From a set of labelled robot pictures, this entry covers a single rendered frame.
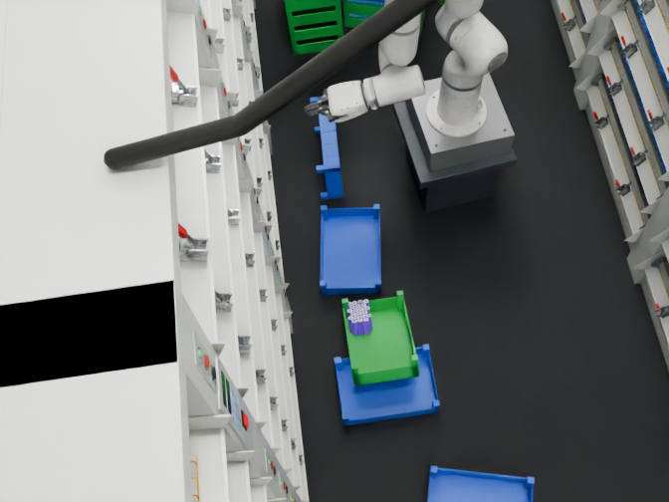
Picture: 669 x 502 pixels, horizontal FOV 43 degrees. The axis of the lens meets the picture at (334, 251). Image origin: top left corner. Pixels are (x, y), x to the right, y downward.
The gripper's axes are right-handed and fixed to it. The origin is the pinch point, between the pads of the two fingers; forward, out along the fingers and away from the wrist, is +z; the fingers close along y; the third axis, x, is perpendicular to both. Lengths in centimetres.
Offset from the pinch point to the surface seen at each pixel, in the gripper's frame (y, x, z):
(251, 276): -61, 31, 12
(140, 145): -85, 117, -5
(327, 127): 25, -46, 6
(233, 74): -5.9, 30.6, 11.9
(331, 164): 10.0, -45.7, 6.3
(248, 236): -51, 31, 12
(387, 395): -65, -66, 3
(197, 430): -110, 90, 1
